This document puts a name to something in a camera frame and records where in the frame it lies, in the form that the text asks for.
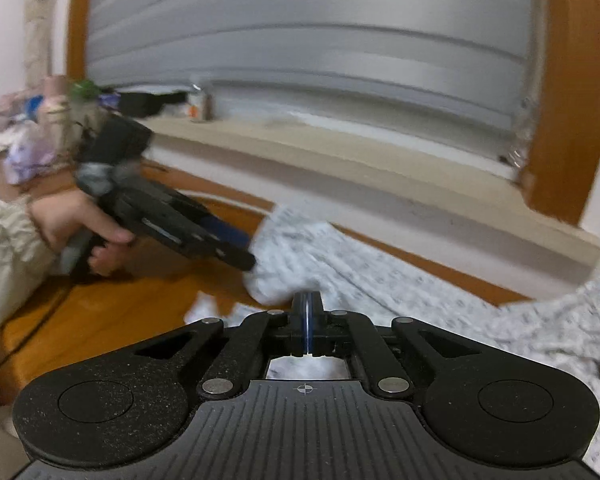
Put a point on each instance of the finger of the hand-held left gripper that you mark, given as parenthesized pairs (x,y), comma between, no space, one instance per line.
(230,256)
(227,231)

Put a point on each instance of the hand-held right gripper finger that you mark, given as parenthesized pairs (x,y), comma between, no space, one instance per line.
(302,315)
(315,315)

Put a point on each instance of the white checker-print shirt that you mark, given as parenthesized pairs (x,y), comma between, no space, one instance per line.
(405,290)

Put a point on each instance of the person's left hand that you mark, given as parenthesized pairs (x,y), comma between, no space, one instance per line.
(65,217)

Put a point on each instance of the black box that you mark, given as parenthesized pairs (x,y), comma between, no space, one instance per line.
(145,103)

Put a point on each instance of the jar with orange label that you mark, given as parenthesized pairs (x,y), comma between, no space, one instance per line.
(200,104)

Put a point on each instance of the pile of crumpled bags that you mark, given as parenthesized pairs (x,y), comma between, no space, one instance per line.
(22,152)

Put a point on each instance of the pink bottle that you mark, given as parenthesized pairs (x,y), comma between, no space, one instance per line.
(55,105)

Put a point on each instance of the beige window sill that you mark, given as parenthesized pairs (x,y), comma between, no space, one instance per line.
(380,175)

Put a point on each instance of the lace curtain strip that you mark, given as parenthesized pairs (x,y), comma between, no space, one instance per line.
(37,20)

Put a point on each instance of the grey window blind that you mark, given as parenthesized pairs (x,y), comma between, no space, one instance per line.
(305,25)

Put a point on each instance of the wooden window frame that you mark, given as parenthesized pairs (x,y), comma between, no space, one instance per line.
(565,85)

